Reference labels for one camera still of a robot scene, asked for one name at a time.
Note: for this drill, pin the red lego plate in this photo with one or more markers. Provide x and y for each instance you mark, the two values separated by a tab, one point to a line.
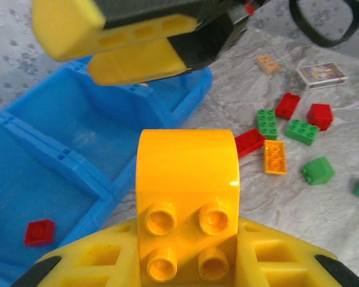
249	142

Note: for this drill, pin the red sloped lego brick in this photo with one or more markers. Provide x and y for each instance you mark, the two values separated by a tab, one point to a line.
320	116

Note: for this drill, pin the green sloped lego brick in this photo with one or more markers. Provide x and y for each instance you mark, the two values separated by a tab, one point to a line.
318	170

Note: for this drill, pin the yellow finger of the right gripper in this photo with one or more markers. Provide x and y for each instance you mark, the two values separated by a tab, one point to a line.
65	27
131	65

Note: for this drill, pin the small playing card box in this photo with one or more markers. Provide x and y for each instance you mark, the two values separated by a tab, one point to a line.
321	74

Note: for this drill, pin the yellow curved lego block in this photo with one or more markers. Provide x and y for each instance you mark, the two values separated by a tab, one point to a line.
185	167

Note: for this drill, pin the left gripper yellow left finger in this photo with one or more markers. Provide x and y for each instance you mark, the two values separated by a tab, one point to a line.
125	239

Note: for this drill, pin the orange hollow lego brick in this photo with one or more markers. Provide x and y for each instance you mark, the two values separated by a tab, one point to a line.
274	157

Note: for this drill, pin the blue three-compartment bin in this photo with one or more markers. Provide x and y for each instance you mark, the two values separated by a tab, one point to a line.
77	119

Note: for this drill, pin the tan lego brick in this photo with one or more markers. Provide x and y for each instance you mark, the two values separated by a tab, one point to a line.
267	63

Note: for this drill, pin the small red lego brick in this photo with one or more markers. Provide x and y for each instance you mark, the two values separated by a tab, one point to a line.
39	233

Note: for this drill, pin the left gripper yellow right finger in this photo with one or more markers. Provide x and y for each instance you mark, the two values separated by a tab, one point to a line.
305	257

